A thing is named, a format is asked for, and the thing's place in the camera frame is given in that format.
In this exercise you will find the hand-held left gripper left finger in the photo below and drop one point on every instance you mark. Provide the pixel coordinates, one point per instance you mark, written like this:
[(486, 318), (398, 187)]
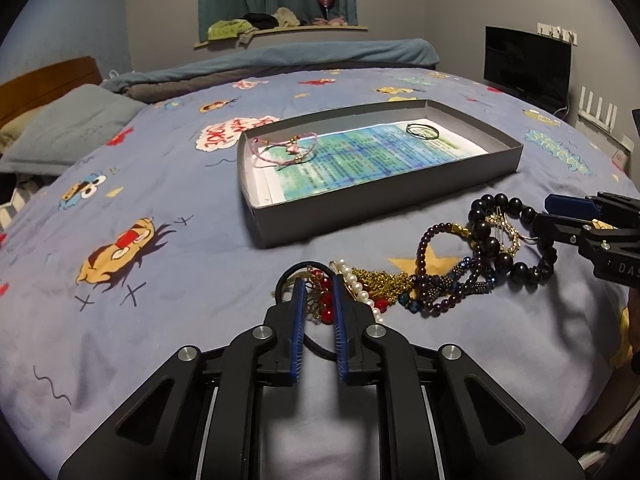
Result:
[(298, 330)]

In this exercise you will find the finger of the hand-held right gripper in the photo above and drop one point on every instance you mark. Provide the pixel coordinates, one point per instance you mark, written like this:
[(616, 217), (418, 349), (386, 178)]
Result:
[(570, 204), (555, 227)]

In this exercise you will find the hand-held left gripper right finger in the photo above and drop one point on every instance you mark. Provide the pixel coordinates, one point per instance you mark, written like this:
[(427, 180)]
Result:
[(341, 330)]

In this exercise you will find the grey cardboard tray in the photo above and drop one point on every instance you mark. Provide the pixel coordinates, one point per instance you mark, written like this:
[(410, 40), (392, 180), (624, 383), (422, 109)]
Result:
[(350, 215)]

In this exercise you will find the white cabinet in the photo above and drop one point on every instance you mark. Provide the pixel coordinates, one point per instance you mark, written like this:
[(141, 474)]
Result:
[(612, 145)]

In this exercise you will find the white router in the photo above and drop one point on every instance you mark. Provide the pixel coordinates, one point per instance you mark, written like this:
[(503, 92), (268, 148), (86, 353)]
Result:
[(600, 110)]

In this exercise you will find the black television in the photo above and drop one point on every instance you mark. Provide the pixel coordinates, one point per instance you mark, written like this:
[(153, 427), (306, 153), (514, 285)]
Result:
[(525, 65)]

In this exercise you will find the printed paper sheet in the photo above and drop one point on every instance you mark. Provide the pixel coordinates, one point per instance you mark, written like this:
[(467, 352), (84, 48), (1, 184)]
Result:
[(360, 160)]

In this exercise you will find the grey blanket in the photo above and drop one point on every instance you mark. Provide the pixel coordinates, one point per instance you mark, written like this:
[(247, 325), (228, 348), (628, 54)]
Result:
[(200, 85)]

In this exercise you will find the blue blanket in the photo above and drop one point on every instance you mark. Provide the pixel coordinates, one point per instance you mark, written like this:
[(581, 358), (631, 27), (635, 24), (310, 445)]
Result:
[(325, 52)]

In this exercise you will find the grey cloth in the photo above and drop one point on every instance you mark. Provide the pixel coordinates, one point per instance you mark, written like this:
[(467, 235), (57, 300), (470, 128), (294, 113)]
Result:
[(246, 36)]

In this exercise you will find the pink cloth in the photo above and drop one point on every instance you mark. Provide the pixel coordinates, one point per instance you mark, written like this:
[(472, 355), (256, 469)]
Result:
[(330, 21)]

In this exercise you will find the grey pillow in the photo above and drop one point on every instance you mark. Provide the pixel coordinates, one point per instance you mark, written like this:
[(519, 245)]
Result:
[(75, 125)]

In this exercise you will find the striped pillow with black print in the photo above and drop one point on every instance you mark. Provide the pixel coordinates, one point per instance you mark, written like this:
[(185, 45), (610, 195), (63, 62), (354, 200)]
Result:
[(15, 210)]

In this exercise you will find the green cloth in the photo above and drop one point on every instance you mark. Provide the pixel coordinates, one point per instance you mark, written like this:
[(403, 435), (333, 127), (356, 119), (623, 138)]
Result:
[(225, 29)]

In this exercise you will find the black cloth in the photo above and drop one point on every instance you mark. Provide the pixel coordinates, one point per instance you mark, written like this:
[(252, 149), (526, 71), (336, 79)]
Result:
[(260, 20)]

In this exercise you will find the beige cloth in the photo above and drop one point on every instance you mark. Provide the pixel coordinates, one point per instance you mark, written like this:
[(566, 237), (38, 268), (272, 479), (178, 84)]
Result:
[(287, 17)]

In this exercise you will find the olive pillow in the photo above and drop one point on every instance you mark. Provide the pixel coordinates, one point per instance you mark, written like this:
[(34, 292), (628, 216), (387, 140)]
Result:
[(12, 132)]

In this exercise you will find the wooden headboard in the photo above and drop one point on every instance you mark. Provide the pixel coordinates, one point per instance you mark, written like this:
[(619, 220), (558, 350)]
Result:
[(50, 80)]

